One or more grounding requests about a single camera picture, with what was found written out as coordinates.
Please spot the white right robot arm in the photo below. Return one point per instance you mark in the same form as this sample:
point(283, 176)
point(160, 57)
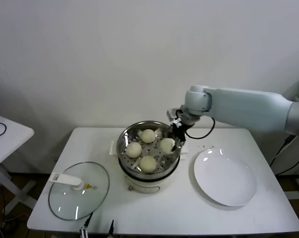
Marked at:
point(238, 106)

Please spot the white electric cooker base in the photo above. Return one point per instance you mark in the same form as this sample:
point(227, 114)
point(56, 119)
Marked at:
point(144, 187)

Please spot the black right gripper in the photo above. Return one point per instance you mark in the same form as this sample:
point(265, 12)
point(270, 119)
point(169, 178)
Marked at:
point(179, 131)

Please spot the white oval plate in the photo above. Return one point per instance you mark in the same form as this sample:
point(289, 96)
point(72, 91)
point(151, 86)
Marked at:
point(223, 178)

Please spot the white steamed baozi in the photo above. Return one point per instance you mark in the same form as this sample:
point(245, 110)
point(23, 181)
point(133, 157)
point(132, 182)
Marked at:
point(166, 145)
point(147, 164)
point(147, 136)
point(134, 150)

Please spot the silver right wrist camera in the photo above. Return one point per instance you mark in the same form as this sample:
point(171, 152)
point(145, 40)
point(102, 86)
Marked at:
point(171, 115)

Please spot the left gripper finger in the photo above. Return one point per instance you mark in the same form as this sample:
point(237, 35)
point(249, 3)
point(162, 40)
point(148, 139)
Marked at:
point(112, 226)
point(86, 224)

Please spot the white side table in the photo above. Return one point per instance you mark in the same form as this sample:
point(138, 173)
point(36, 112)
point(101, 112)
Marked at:
point(11, 138)

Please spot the stainless steel steamer basket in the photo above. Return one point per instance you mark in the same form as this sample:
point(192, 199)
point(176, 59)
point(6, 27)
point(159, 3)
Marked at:
point(123, 142)

